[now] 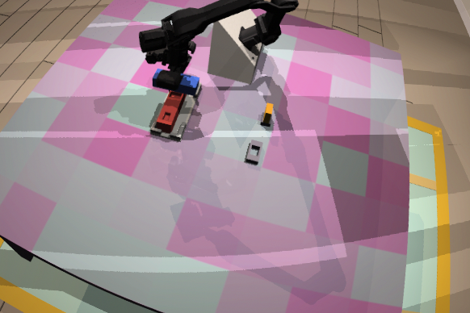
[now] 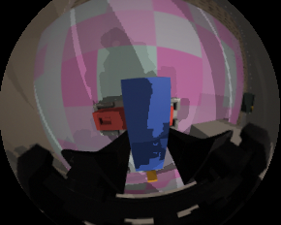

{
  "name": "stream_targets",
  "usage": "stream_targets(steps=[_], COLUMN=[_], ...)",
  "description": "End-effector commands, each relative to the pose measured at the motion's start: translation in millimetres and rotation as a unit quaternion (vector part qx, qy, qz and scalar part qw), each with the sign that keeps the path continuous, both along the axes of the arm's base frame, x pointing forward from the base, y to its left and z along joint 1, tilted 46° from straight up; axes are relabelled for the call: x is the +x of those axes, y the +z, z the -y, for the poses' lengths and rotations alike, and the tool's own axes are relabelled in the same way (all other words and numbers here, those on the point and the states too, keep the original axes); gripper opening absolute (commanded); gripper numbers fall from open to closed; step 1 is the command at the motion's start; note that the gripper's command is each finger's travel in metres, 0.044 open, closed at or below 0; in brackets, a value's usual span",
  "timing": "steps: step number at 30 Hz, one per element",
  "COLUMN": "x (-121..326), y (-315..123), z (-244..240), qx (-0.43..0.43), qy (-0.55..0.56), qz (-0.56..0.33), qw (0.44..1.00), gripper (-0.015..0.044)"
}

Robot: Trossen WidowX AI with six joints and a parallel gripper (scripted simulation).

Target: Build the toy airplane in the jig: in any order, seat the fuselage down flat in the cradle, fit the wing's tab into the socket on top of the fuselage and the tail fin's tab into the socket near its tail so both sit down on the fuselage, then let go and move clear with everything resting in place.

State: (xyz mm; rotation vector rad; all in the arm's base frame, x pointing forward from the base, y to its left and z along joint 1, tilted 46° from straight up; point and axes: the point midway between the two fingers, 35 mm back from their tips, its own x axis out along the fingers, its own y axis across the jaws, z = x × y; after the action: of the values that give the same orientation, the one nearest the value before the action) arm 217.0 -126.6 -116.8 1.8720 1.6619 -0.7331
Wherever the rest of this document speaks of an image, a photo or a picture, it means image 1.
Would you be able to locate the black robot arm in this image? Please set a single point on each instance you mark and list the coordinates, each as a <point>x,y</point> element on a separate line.
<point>190,22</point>

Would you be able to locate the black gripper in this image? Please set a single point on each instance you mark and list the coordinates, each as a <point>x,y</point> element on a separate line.
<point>178,60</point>

